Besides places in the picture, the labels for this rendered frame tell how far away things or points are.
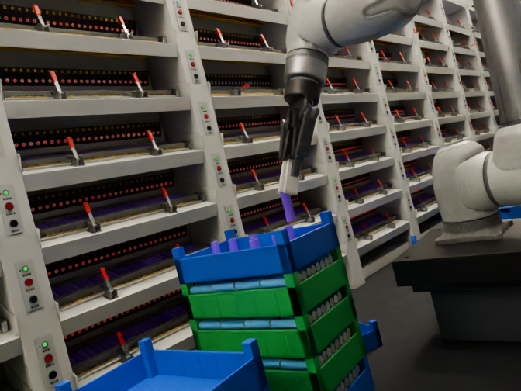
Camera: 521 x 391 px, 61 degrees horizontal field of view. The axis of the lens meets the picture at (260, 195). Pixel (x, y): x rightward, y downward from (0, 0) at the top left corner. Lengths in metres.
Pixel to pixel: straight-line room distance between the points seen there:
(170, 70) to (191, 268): 0.91
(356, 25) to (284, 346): 0.61
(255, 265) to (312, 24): 0.49
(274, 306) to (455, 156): 0.73
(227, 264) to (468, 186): 0.73
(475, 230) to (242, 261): 0.74
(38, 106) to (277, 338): 0.87
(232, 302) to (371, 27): 0.59
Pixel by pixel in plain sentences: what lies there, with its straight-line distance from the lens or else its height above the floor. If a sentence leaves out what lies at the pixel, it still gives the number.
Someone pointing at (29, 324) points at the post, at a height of 0.38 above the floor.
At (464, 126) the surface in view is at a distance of 4.02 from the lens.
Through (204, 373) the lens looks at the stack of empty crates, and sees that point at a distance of 0.90.
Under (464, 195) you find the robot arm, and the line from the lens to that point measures 1.36.
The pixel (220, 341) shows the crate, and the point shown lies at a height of 0.27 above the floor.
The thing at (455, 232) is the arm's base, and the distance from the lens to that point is 1.40.
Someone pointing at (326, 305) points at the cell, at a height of 0.30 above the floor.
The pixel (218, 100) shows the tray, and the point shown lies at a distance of 1.70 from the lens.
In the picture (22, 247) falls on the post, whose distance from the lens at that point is 1.25.
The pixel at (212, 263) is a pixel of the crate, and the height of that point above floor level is 0.44.
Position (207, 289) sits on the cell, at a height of 0.38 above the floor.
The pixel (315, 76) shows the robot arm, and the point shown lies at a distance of 0.94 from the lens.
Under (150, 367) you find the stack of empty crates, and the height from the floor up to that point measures 0.27.
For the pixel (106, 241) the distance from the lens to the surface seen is 1.34.
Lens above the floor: 0.56
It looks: 1 degrees down
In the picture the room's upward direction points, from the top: 14 degrees counter-clockwise
